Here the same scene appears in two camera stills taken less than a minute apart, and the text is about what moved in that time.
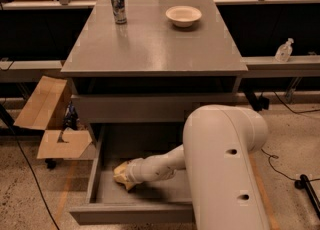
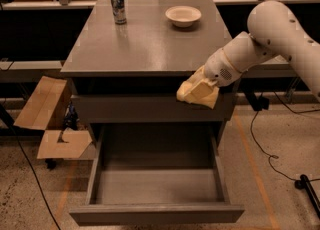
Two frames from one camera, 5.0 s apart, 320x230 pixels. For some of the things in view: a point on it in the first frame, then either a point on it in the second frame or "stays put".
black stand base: [304, 183] stays put
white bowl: [183, 16] stays put
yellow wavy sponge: [120, 175] → [183, 93]
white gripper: [134, 171] → [219, 67]
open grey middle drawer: [160, 201] stays put
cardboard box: [45, 110] stays put
